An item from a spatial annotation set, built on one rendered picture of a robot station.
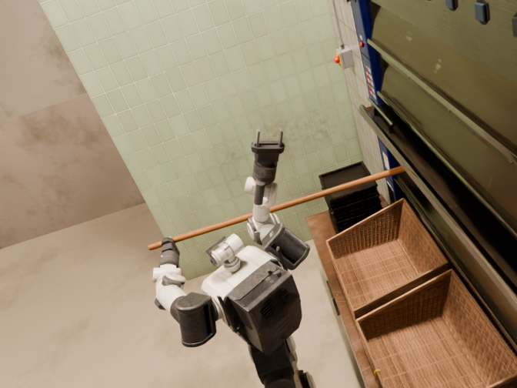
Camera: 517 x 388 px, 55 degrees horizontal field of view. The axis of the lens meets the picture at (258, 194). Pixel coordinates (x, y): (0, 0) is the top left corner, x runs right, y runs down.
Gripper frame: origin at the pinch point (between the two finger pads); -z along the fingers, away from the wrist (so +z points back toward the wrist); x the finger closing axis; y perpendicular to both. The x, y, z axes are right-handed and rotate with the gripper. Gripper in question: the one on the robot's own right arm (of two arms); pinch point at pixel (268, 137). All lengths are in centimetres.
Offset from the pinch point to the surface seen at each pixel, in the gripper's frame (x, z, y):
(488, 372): -86, 72, -57
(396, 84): -65, -3, 40
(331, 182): -60, 74, 71
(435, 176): -60, 7, -16
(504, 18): -41, -59, -44
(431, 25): -48, -43, -3
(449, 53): -52, -37, -11
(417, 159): -60, 9, -2
